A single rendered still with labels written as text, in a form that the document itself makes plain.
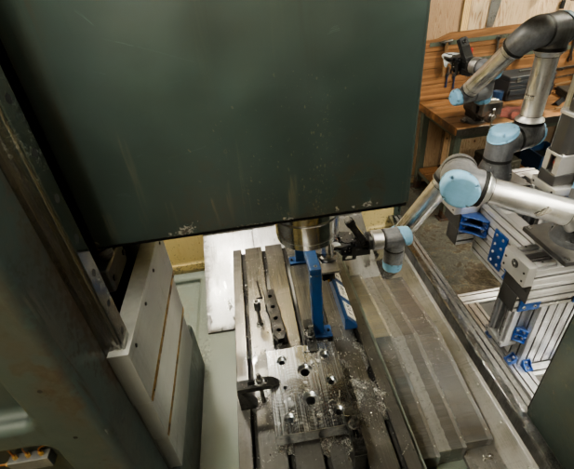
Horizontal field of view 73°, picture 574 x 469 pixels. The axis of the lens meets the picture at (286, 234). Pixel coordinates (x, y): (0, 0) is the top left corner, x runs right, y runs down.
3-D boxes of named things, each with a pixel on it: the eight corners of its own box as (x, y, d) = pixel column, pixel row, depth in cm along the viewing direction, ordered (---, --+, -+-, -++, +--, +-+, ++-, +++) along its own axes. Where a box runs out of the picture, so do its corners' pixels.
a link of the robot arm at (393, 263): (404, 259, 159) (407, 236, 153) (401, 276, 151) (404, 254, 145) (383, 255, 162) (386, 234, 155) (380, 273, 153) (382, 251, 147)
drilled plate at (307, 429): (333, 350, 135) (333, 340, 132) (356, 432, 111) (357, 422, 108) (268, 360, 134) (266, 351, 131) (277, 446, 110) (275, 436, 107)
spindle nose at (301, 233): (274, 219, 105) (270, 179, 98) (333, 212, 105) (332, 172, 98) (277, 256, 92) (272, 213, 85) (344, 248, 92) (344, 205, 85)
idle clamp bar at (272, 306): (275, 299, 163) (273, 288, 159) (289, 348, 142) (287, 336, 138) (263, 302, 162) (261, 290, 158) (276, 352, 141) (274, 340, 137)
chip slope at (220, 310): (360, 246, 233) (361, 208, 218) (404, 337, 176) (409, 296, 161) (211, 268, 228) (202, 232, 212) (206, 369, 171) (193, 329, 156)
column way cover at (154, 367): (196, 338, 149) (160, 227, 120) (187, 469, 111) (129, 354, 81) (183, 340, 149) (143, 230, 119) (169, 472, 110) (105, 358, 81)
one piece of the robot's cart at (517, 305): (579, 282, 163) (587, 266, 158) (598, 299, 155) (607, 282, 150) (498, 296, 161) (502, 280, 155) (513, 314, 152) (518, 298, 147)
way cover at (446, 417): (398, 282, 205) (400, 259, 195) (495, 460, 131) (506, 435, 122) (341, 290, 203) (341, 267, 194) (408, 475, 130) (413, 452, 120)
